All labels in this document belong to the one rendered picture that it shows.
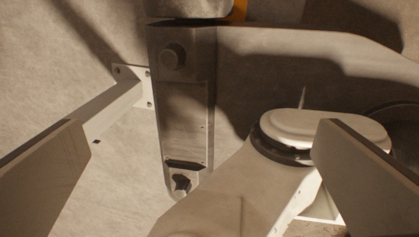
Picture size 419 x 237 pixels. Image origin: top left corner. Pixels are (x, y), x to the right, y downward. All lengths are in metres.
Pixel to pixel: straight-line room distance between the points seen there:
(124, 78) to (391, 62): 0.71
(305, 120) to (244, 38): 0.20
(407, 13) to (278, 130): 0.47
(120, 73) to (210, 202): 0.59
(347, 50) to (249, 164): 0.29
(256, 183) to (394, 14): 0.55
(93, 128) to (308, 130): 0.46
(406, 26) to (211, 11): 0.49
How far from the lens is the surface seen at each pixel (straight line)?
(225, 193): 0.29
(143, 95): 0.76
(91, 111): 0.58
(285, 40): 0.45
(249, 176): 0.32
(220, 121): 0.52
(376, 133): 0.41
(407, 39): 0.73
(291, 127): 0.35
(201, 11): 0.44
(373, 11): 0.68
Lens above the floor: 0.62
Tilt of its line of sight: 59 degrees down
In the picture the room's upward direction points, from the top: 160 degrees counter-clockwise
